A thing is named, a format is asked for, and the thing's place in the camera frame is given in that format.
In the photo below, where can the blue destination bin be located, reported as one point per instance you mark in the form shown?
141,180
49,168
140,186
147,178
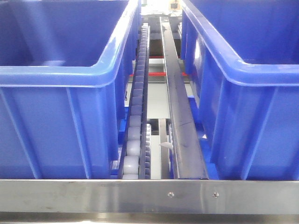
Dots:
242,58
64,67

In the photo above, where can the steel divider rail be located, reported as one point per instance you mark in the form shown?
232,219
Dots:
188,158

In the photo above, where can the white roller conveyor track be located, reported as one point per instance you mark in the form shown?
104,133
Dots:
135,157

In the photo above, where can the blue destination bin left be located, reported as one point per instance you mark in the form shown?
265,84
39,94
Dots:
64,67

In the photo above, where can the steel front shelf bar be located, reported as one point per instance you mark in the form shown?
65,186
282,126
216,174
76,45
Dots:
150,196

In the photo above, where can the blue destination bin right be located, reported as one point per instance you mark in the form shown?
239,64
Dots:
242,58

